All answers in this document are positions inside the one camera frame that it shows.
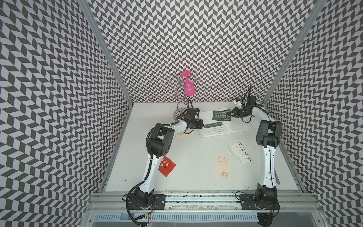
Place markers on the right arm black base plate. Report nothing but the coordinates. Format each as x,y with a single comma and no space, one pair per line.
248,203

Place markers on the aluminium front rail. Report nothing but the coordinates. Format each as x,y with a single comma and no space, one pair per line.
185,201

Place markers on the beige calendar card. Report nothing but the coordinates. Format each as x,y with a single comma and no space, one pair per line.
180,135

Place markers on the green white text card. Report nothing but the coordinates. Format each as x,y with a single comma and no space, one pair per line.
213,129

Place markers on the dark green grid card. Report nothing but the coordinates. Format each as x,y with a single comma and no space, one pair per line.
221,116

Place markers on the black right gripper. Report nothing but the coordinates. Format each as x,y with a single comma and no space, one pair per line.
236,113

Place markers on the white photo album bicycle cover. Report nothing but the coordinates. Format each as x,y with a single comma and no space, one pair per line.
236,125

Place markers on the pink plastic cup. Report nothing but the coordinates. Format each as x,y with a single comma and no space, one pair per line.
189,87

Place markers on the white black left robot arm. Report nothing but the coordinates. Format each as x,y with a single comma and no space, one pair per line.
158,143

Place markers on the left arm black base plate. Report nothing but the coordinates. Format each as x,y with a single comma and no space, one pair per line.
157,202

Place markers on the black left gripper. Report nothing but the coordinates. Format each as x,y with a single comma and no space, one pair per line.
200,124

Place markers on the white calligraphy card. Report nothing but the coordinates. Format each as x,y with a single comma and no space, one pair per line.
240,154

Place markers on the red square card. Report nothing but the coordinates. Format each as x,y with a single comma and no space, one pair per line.
166,166

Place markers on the chrome wire cup stand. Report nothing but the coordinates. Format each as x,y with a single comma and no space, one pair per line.
183,102

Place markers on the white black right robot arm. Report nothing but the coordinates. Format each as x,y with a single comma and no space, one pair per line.
268,138

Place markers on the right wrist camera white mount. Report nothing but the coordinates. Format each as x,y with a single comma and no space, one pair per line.
239,103

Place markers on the pale pink card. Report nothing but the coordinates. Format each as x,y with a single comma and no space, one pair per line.
223,167

